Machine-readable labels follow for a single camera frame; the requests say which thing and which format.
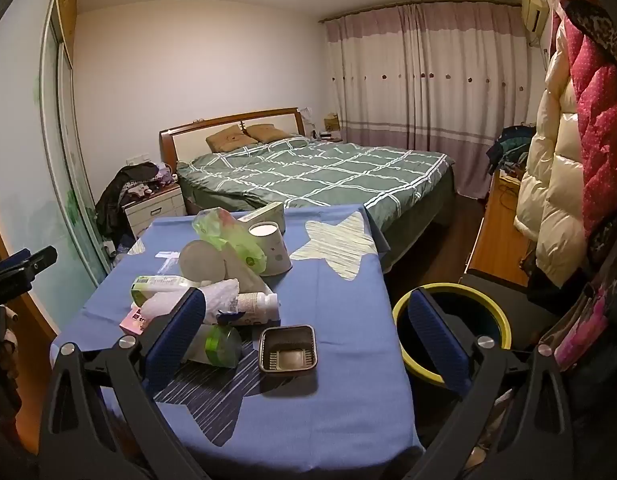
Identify cream puffer jacket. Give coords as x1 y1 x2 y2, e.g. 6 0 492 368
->
514 25 590 287

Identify pink and white curtain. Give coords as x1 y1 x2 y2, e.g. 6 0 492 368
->
319 2 535 200

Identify pink floral fabric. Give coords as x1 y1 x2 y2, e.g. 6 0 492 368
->
553 285 616 372

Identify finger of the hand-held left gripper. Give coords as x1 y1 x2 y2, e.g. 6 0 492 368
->
0 246 58 311

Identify black plastic tray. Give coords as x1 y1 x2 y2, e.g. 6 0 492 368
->
258 325 320 373

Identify green and white carton box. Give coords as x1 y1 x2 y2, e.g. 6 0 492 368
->
237 201 286 236

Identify white paper cup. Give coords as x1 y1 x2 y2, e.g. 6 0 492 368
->
248 221 293 276

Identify pink packet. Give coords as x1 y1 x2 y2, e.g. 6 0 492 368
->
119 305 154 336

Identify blue star-print tablecloth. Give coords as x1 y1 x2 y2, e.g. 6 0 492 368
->
51 203 424 480

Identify beige handbag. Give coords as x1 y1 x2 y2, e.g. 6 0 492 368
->
538 280 595 361

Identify sliding wardrobe doors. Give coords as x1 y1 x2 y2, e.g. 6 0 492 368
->
0 0 114 326

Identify white nightstand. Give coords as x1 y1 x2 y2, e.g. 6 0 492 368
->
122 182 188 240

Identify wooden bed headboard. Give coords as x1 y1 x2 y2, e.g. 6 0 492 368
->
159 107 304 166

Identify round white plastic lid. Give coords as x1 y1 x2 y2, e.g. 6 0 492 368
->
179 240 230 283

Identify dark clothes pile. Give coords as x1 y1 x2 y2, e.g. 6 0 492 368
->
95 161 162 242

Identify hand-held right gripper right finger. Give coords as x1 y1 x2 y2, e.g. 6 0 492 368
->
407 287 575 480

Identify brown pillow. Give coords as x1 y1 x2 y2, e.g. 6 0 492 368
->
206 129 254 152
246 124 292 143

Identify bed with green quilt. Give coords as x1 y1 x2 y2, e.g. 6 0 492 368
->
176 135 456 271

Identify red dotted jacket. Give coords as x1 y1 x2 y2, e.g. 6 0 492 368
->
552 0 617 243

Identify green plastic bag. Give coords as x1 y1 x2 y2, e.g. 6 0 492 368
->
192 207 269 277

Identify green drink can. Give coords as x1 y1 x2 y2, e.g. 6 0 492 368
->
188 325 244 368

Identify pile of mixed clothes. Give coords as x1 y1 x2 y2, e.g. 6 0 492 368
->
487 124 537 177

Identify white plastic wrapper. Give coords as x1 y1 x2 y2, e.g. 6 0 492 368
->
141 277 239 322

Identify yellow-rimmed dark waste bin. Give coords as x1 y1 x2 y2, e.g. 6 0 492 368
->
392 283 512 391

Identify wall air conditioner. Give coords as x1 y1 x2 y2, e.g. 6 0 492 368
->
521 0 550 47

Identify white labelled bottle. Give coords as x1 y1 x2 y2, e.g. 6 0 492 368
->
208 290 280 327

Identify wooden low cabinet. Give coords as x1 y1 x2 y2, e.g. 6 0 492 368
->
467 170 539 287

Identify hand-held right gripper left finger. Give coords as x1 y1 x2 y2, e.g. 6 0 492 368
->
36 286 209 480

